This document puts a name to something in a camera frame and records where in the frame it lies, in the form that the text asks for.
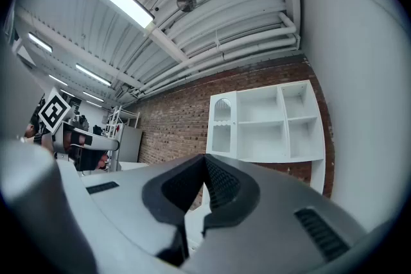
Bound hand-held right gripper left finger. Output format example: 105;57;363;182
56;153;207;274

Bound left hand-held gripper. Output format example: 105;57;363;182
37;88;121;168

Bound person's left hand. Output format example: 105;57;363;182
62;128;109;171

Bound white metal rack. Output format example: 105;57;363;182
107;105;141;171

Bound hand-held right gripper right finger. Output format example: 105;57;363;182
179;153;373;274

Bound white cabinet door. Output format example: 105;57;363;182
207;91;238;158

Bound large grey panel board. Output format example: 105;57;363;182
117;124;143;164

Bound white shelf cabinet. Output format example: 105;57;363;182
184;80;327;256

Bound round metal ceiling dome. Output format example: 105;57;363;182
176;0;198;13

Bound white ceiling pipe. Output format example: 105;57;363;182
137;12;298;92
143;35;301;96

